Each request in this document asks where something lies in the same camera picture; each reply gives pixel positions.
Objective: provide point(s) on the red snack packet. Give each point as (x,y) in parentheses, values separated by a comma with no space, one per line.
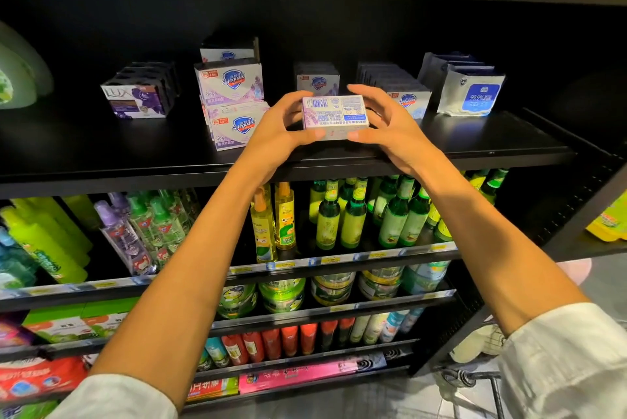
(39,377)

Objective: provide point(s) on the yellow red packets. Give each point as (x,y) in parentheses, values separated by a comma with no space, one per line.
(211,389)

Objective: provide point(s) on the row of white upright packs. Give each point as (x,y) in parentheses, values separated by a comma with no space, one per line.
(468,90)

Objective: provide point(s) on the row of white pink soap boxes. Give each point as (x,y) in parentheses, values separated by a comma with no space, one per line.
(316,81)

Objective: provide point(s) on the green lidded wipe tub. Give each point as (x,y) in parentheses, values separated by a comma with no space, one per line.
(237,301)
(334,288)
(427,277)
(380,283)
(282,296)

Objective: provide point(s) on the yellow detergent jug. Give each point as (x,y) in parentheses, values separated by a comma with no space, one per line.
(609,218)

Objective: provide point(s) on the person's right hand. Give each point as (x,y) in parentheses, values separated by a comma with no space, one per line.
(402,135)

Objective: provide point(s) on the row of white blue soap boxes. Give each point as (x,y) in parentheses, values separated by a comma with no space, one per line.
(397,90)

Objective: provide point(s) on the person's left forearm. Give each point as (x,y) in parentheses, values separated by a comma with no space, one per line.
(171,296)

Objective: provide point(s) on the row of white small bottles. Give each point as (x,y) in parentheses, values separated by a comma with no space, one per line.
(385,326)

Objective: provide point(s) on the green white box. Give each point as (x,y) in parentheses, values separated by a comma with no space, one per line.
(59,324)
(108,314)

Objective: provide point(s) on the row of purple soap boxes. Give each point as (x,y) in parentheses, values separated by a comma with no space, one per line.
(137,95)

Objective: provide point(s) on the long pink packet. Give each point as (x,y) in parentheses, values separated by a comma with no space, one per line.
(304,373)

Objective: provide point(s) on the black store shelf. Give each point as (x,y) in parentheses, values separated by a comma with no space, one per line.
(98,154)

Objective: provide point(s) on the person's left hand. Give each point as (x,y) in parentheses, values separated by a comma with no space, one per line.
(272,144)

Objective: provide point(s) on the row of white red soap boxes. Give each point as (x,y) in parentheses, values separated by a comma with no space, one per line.
(230,51)

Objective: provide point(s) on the cream white pouch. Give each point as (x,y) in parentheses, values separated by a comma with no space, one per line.
(478,343)

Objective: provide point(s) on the person's right forearm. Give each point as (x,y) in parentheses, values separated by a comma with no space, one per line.
(500,247)

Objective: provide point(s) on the single white pink soap box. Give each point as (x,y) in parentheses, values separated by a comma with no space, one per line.
(336,117)
(233,125)
(230,83)

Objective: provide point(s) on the pale green pump soap bottle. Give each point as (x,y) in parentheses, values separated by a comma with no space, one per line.
(15,71)

